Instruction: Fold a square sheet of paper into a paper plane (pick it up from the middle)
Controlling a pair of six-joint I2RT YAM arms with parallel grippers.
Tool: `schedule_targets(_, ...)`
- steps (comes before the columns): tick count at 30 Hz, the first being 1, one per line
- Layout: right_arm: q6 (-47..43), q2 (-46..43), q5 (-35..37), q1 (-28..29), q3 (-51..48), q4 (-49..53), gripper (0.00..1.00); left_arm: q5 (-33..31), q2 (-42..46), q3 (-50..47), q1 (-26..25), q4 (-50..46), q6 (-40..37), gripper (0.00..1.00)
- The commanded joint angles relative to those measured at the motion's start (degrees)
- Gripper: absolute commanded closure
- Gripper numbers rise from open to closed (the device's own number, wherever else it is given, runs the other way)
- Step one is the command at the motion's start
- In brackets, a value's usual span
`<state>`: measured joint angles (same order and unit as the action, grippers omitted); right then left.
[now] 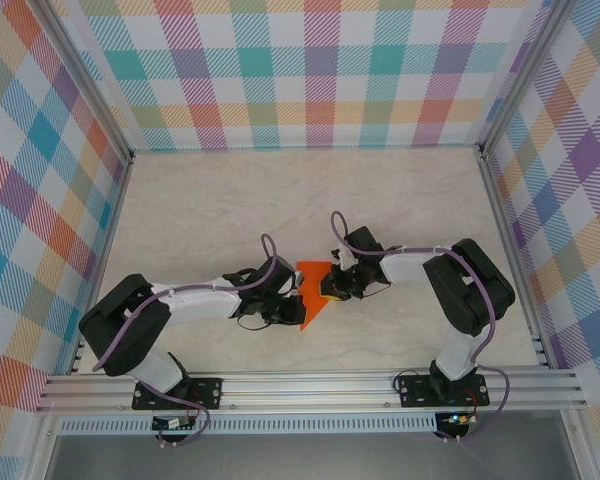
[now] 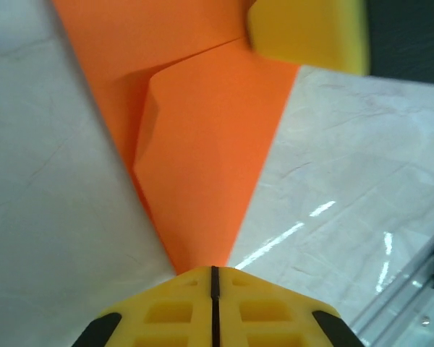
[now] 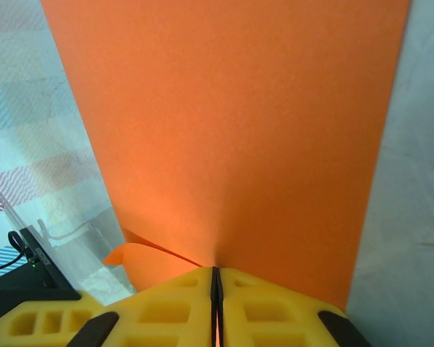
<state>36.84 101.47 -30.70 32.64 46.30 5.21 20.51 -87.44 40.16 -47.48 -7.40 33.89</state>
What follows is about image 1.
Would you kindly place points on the orange paper sheet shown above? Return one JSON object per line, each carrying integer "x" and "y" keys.
{"x": 314, "y": 285}

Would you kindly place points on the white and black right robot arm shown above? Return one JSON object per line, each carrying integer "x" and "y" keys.
{"x": 405, "y": 265}

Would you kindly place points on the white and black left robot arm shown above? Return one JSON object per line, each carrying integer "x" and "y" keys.
{"x": 200, "y": 302}

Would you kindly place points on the grey metal panel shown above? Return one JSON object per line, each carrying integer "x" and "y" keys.
{"x": 305, "y": 457}

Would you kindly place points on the small dark circuit board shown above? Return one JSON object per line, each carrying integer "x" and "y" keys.
{"x": 172, "y": 424}

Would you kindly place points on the small circuit board green light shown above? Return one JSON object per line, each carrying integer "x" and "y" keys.
{"x": 455, "y": 419}

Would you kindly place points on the long aluminium mounting rail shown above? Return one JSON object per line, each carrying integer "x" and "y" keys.
{"x": 305, "y": 390}

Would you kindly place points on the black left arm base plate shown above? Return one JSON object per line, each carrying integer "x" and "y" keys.
{"x": 207, "y": 390}

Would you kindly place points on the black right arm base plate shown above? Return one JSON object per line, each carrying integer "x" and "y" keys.
{"x": 412, "y": 390}

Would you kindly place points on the aluminium side rail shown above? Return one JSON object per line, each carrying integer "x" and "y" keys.
{"x": 113, "y": 225}
{"x": 503, "y": 225}

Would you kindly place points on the aluminium frame post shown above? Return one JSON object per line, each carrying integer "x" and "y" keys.
{"x": 94, "y": 85}
{"x": 518, "y": 75}

